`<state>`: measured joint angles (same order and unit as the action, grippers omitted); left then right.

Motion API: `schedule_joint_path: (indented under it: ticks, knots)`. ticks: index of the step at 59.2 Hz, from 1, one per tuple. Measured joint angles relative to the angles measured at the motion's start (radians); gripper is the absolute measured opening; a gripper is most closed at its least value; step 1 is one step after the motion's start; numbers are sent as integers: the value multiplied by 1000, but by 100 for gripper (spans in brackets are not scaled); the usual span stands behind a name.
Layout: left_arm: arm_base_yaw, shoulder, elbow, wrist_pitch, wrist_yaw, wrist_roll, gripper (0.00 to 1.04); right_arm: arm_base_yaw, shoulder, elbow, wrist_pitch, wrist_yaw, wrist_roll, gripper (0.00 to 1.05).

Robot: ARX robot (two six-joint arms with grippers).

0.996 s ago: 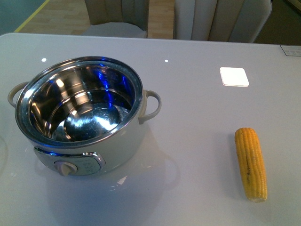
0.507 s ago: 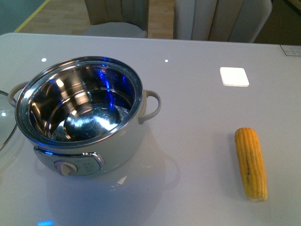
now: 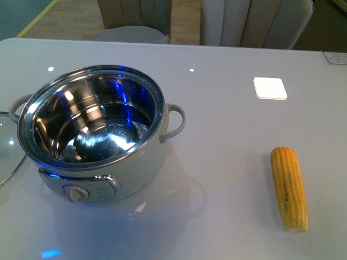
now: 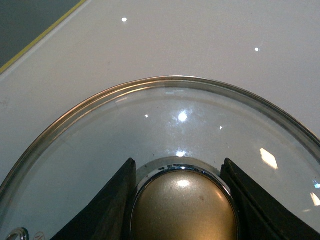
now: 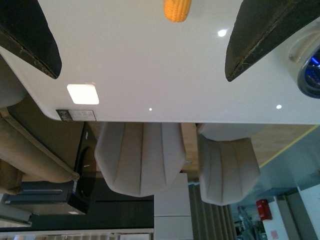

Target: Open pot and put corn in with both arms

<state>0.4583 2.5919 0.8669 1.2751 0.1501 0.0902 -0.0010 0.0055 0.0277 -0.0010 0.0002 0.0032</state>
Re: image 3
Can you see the beige chair left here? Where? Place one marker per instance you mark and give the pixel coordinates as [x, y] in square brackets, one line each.
[135, 21]

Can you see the beige chair right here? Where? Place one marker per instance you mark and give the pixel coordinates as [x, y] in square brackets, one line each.
[271, 24]

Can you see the white electric cooking pot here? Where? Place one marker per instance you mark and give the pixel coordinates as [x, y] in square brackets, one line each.
[96, 133]

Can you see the yellow corn cob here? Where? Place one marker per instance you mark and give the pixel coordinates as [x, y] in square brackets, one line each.
[289, 189]

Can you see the glass pot lid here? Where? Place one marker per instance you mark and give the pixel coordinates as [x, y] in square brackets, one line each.
[12, 154]

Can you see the beige chair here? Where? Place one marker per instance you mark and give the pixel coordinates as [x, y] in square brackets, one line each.
[135, 21]
[271, 24]

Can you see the white square coaster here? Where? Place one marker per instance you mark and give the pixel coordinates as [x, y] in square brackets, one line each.
[269, 88]

